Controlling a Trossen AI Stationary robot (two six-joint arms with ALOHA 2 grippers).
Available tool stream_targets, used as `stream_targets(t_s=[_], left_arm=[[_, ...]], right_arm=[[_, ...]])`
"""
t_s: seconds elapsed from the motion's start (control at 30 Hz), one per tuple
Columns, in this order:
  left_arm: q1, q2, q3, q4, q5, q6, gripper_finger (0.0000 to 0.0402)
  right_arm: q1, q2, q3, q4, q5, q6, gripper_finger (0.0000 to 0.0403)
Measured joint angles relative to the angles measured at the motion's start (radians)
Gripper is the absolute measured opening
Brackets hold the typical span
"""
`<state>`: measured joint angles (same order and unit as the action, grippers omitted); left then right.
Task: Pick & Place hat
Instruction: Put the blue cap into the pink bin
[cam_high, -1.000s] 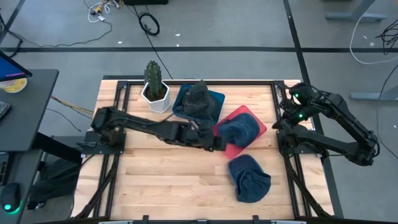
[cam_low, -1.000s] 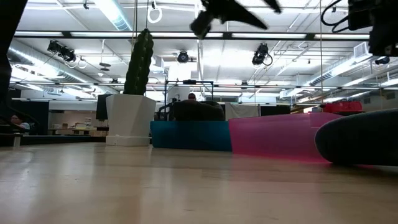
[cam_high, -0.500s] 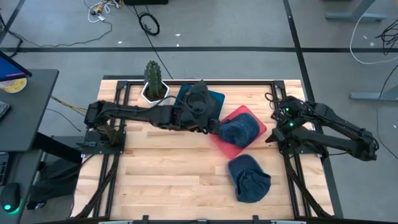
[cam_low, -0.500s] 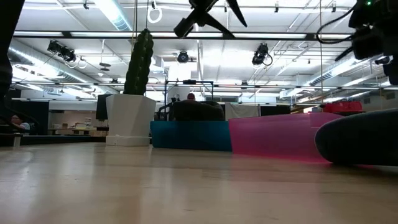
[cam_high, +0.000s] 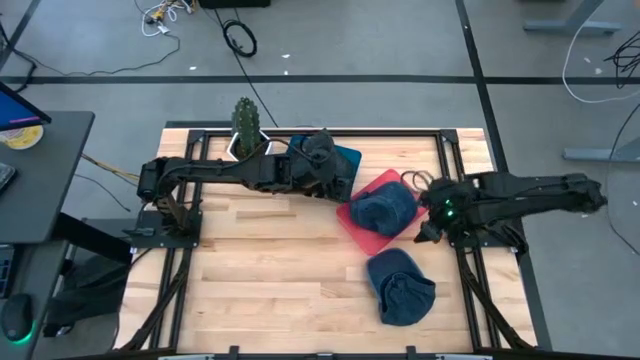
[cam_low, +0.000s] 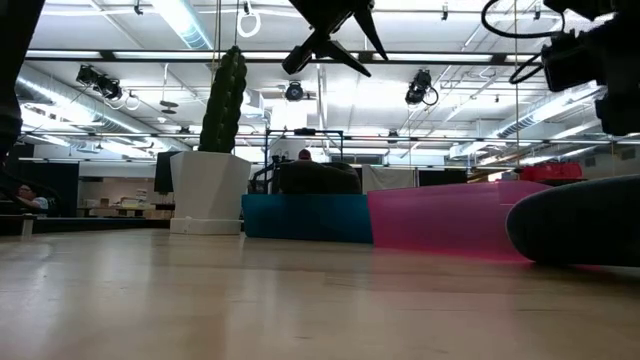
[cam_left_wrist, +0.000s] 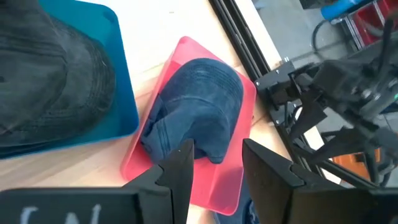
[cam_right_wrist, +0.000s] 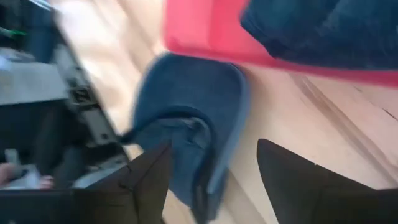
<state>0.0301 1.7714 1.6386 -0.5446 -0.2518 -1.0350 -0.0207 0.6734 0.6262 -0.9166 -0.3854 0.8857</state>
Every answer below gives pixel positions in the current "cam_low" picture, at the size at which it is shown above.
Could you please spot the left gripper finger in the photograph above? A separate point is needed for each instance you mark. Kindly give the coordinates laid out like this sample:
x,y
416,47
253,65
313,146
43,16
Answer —
x,y
371,30
342,55

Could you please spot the blue denim baseball cap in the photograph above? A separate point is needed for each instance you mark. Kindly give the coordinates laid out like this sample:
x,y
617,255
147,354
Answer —
x,y
575,225

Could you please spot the dark grey baseball cap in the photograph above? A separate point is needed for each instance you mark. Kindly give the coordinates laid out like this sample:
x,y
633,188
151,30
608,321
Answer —
x,y
320,180

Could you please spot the red plastic bin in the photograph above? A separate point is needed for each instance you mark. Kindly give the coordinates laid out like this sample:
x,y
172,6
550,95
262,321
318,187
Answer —
x,y
440,220

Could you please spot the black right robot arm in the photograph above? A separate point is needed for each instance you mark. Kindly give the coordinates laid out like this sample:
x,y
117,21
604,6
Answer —
x,y
620,40

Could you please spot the black ceiling spotlight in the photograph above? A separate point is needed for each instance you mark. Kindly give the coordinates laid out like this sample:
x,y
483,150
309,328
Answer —
x,y
110,89
417,87
87,75
294,91

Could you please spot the black overhead crossbar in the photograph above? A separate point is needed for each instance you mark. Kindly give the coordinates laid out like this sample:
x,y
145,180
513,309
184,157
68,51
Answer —
x,y
440,56

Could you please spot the red plastic crate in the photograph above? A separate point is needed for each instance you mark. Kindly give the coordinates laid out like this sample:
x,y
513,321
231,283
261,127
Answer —
x,y
550,172

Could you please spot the person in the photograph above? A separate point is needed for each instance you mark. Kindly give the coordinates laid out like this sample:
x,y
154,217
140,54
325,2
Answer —
x,y
37,202
305,155

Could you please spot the green cactus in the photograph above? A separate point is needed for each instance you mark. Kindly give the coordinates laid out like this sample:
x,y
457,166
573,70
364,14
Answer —
x,y
225,100

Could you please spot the grey cloth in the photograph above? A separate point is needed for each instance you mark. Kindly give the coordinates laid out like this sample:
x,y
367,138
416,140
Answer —
x,y
387,177

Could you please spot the black partition panel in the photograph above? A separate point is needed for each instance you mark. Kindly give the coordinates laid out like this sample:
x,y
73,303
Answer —
x,y
442,177

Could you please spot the blue plastic bin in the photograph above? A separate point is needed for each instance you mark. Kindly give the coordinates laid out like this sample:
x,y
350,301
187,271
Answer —
x,y
305,217

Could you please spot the white angular plant pot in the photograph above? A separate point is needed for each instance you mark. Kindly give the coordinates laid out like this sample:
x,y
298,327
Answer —
x,y
210,190

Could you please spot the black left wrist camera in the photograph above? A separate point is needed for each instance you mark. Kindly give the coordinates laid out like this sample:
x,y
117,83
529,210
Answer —
x,y
297,60

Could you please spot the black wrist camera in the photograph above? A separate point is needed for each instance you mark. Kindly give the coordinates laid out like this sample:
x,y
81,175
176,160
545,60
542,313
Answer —
x,y
297,60
570,62

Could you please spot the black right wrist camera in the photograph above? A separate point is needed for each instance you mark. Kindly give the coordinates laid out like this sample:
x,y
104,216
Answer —
x,y
570,62

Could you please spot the silver ventilation duct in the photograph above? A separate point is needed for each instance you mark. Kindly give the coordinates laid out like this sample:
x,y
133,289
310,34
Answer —
x,y
550,107

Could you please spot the black background rig frame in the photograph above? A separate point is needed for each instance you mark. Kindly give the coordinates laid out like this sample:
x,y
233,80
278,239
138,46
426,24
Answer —
x,y
305,131

